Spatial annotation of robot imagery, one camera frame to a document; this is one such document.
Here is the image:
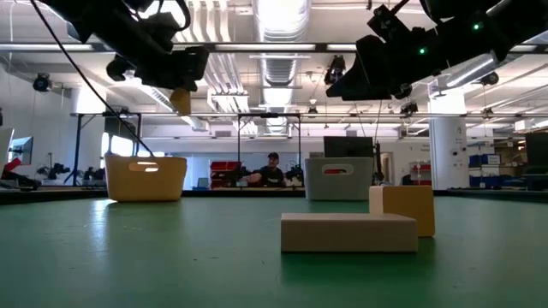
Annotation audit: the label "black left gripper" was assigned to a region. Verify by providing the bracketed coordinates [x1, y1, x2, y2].
[106, 15, 211, 92]

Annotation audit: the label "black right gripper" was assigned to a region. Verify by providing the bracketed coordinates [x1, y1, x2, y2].
[325, 29, 450, 102]

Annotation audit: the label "yellow rectangular block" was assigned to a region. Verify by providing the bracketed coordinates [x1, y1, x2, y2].
[170, 87, 193, 116]

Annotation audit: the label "black computer monitor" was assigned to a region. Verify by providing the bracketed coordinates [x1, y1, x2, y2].
[323, 136, 374, 158]

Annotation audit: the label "red storage bins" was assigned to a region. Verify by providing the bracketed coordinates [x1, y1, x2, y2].
[209, 161, 241, 187]

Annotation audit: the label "red storage rack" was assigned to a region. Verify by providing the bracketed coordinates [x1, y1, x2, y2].
[409, 161, 432, 187]

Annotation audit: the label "grey plastic bin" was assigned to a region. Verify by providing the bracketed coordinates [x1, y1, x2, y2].
[303, 157, 374, 202]

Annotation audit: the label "yellow plastic bin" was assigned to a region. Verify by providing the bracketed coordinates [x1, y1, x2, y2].
[104, 155, 188, 203]

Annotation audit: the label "tall yellow block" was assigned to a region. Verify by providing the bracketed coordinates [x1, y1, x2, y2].
[368, 185, 436, 239]

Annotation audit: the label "blue storage bins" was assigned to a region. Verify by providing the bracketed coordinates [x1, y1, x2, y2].
[468, 153, 502, 186]

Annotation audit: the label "person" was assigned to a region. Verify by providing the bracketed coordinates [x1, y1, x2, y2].
[241, 151, 287, 188]

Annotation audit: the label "long flat beige block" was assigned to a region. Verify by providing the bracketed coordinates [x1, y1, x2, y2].
[280, 212, 420, 253]

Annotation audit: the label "small desk monitor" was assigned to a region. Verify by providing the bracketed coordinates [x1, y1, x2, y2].
[9, 135, 34, 167]

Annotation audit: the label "large black monitor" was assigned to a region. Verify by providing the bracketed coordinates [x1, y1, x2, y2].
[525, 132, 548, 175]

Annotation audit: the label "black overhead camera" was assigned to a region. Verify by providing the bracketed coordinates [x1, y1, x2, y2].
[324, 54, 347, 86]

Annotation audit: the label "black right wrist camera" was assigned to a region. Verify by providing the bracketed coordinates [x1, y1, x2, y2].
[366, 3, 414, 42]

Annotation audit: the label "silver ventilation duct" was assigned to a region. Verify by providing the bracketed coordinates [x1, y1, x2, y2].
[252, 0, 312, 136]

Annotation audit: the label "black metal station frame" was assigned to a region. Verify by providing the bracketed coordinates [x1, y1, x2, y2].
[236, 112, 302, 186]
[70, 110, 143, 187]

